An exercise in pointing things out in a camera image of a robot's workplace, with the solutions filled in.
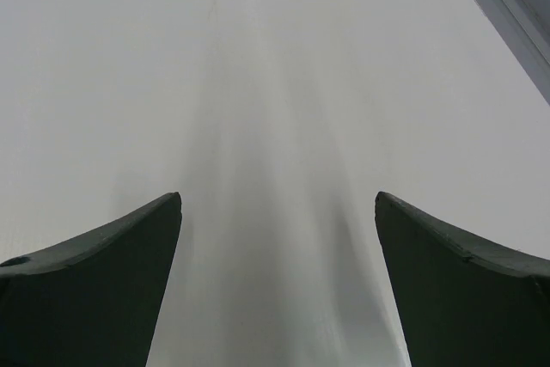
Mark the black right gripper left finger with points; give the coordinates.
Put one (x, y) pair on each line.
(92, 300)

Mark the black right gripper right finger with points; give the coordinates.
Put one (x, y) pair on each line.
(462, 299)

